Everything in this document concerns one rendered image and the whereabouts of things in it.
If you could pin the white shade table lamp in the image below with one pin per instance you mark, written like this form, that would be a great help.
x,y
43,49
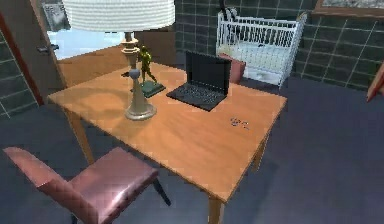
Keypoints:
x,y
133,20

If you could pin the red wooden object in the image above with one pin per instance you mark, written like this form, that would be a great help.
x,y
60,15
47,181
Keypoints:
x,y
376,85

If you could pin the black laptop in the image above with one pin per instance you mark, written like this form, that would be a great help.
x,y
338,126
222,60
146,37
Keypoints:
x,y
206,80

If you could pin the brown framed window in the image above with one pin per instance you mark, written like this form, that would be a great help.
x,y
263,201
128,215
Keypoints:
x,y
350,8

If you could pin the grey framed wall picture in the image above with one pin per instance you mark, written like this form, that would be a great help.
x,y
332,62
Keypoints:
x,y
55,15

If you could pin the pink padded chair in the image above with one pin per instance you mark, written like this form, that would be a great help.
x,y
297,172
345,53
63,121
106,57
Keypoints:
x,y
100,186

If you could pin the green figure statuette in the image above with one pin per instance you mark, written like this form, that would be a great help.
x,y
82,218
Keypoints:
x,y
146,68

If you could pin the white slatted crib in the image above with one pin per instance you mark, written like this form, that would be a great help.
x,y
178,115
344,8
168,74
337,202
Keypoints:
x,y
263,46

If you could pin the brown room door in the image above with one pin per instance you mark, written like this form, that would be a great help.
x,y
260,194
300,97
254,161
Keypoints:
x,y
26,43

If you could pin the orange wooden table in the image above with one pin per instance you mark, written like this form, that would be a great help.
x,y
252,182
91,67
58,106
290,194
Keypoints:
x,y
186,140

